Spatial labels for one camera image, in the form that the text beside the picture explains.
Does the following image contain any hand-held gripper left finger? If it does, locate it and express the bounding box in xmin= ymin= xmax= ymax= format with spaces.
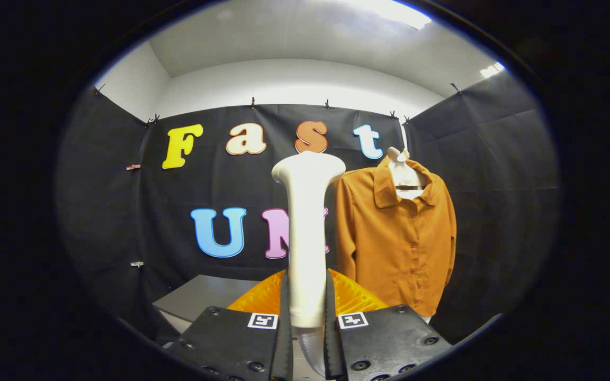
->
xmin=165 ymin=269 xmax=294 ymax=381

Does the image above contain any black backdrop cloth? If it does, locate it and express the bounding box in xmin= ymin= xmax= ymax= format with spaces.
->
xmin=55 ymin=69 xmax=559 ymax=344

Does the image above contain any white clothes hanger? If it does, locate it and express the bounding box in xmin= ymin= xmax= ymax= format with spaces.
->
xmin=387 ymin=147 xmax=427 ymax=201

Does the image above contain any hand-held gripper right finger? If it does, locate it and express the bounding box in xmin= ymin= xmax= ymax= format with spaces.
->
xmin=324 ymin=269 xmax=453 ymax=381

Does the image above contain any long ceiling light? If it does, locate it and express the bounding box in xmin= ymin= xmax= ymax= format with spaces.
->
xmin=347 ymin=0 xmax=433 ymax=30

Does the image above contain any orange button-up shirt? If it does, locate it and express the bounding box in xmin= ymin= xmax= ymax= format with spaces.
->
xmin=335 ymin=155 xmax=458 ymax=318

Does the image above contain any row of black cloth clips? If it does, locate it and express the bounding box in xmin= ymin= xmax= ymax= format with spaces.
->
xmin=92 ymin=82 xmax=464 ymax=128

